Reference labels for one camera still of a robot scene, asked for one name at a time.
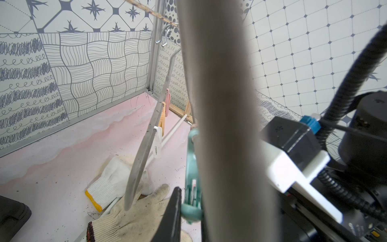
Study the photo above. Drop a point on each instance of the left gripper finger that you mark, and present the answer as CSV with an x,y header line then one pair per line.
x,y
169,229

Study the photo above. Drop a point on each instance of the grey clip hanger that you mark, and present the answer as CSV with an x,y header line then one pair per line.
x,y
239,201

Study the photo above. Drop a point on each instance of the pink clothes peg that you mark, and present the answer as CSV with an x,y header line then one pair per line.
x,y
167,102

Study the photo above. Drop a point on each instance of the beige dirty knit gloves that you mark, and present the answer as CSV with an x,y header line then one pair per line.
x,y
138,224

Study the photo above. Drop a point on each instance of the white clothes peg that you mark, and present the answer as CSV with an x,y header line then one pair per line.
x,y
156,147

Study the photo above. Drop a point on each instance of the white glove yellow cuff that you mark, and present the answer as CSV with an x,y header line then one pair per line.
x,y
112,182

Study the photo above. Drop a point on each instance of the string line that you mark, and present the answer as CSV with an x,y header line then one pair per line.
x,y
150,11

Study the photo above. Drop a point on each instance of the teal clothes peg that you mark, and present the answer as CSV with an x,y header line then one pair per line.
x,y
191,208

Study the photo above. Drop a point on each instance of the wooden drying rack frame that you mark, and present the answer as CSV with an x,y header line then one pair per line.
x,y
165,139

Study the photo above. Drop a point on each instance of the black flat pad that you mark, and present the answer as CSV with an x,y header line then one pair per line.
x,y
14,215

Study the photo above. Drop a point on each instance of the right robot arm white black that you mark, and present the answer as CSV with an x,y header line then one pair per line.
x,y
331,171

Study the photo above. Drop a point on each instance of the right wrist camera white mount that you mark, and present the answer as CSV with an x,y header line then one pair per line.
x,y
294,158

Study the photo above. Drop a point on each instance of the orange clothes peg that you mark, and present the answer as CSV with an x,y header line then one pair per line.
x,y
162,118

